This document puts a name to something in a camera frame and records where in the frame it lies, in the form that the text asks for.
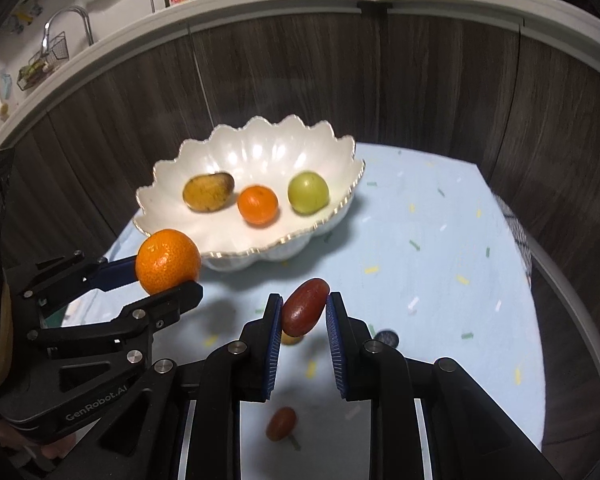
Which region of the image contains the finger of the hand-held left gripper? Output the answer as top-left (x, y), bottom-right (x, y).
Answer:
top-left (27, 280), bottom-right (204, 406)
top-left (5, 249), bottom-right (142, 311)

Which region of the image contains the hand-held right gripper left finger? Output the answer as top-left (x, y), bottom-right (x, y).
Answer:
top-left (97, 294), bottom-right (285, 480)

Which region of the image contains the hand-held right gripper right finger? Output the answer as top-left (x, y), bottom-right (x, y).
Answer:
top-left (325, 291), bottom-right (566, 480)

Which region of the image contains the mandarin orange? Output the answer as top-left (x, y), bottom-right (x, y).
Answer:
top-left (135, 228), bottom-right (201, 296)
top-left (237, 185), bottom-right (279, 226)

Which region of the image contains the red jujube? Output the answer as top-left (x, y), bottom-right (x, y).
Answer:
top-left (265, 406), bottom-right (297, 442)
top-left (280, 278), bottom-right (331, 337)

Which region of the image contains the brown potato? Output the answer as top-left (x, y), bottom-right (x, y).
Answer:
top-left (182, 171), bottom-right (235, 212)

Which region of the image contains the green jujube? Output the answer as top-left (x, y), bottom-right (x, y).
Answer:
top-left (287, 171), bottom-right (329, 215)

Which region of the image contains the white scalloped bowl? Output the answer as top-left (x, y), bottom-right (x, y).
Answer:
top-left (132, 115), bottom-right (366, 273)

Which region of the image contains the person's left hand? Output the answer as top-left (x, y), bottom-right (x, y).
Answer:
top-left (0, 410), bottom-right (77, 477)

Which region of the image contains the light blue patterned tablecloth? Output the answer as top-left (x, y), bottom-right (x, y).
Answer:
top-left (50, 142), bottom-right (548, 480)

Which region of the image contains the checkered cloth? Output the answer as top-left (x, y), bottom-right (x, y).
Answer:
top-left (495, 195), bottom-right (533, 286)

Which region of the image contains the grey metal bar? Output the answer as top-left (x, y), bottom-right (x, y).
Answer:
top-left (524, 240), bottom-right (600, 361)

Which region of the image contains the steel kitchen faucet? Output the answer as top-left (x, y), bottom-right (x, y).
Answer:
top-left (44, 6), bottom-right (95, 56)

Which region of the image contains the dark wood base cabinet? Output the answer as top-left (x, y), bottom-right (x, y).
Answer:
top-left (0, 7), bottom-right (600, 461)

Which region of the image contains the white kitchen countertop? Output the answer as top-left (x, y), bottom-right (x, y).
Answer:
top-left (0, 0), bottom-right (600, 156)

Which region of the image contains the black wire sink basket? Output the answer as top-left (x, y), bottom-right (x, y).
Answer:
top-left (16, 31), bottom-right (70, 91)

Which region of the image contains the yellow wall hook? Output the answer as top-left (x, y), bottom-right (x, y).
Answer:
top-left (10, 0), bottom-right (46, 27)

